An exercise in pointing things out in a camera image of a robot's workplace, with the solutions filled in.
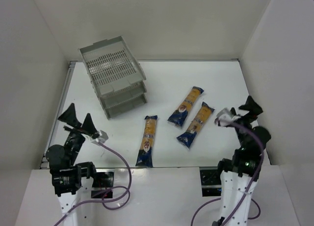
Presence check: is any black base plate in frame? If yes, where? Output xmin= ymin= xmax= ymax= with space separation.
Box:
xmin=199 ymin=167 xmax=222 ymax=197
xmin=91 ymin=171 xmax=114 ymax=199

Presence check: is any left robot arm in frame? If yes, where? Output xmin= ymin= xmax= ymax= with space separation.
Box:
xmin=46 ymin=103 xmax=100 ymax=226

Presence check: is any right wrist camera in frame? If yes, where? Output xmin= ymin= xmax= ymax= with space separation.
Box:
xmin=214 ymin=108 xmax=241 ymax=127

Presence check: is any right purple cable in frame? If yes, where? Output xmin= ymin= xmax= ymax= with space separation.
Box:
xmin=192 ymin=118 xmax=265 ymax=226

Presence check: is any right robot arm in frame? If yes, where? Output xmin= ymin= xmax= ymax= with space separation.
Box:
xmin=212 ymin=96 xmax=271 ymax=226

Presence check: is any grey stacked tray shelf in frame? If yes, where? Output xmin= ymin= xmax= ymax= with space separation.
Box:
xmin=79 ymin=36 xmax=147 ymax=119

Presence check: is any spaghetti bag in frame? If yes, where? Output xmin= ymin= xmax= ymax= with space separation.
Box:
xmin=167 ymin=86 xmax=204 ymax=127
xmin=176 ymin=102 xmax=215 ymax=149
xmin=135 ymin=115 xmax=158 ymax=168

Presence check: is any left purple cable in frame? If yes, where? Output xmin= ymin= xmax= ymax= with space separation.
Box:
xmin=52 ymin=141 xmax=133 ymax=226

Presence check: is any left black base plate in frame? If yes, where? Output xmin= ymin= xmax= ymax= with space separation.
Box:
xmin=91 ymin=171 xmax=114 ymax=199

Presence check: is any purple cable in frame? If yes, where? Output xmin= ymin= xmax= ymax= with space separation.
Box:
xmin=192 ymin=118 xmax=265 ymax=226
xmin=52 ymin=141 xmax=133 ymax=226

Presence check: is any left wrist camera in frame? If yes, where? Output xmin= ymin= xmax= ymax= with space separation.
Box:
xmin=85 ymin=130 xmax=108 ymax=145

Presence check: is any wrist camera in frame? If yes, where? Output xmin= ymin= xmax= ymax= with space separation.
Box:
xmin=214 ymin=108 xmax=241 ymax=127
xmin=85 ymin=130 xmax=108 ymax=145

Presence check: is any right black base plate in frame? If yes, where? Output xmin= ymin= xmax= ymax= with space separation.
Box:
xmin=199 ymin=167 xmax=222 ymax=197

